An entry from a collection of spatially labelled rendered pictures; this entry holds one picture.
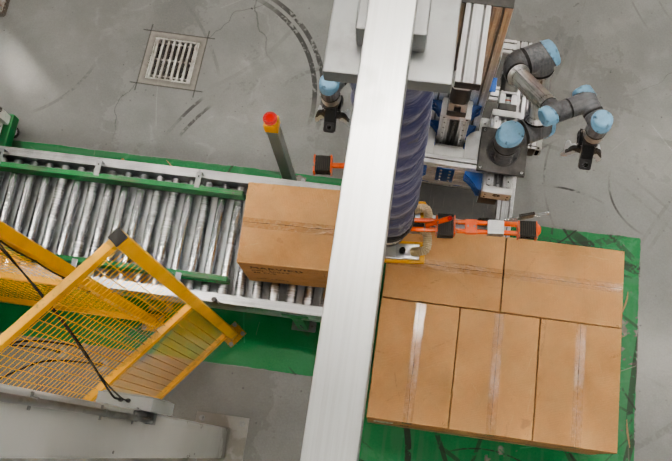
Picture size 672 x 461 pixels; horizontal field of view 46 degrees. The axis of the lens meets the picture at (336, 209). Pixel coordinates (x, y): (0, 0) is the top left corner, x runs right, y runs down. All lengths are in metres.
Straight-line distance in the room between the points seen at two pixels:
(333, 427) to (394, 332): 2.57
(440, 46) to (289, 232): 2.01
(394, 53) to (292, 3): 3.72
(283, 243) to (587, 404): 1.66
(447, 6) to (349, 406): 0.97
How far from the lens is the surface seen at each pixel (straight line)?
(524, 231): 3.46
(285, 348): 4.57
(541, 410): 4.04
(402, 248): 3.49
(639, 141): 5.11
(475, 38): 2.87
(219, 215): 4.22
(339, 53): 1.86
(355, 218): 1.52
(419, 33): 1.79
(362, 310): 1.48
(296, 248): 3.69
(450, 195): 4.55
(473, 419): 3.99
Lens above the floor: 4.50
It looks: 72 degrees down
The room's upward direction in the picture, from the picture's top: 10 degrees counter-clockwise
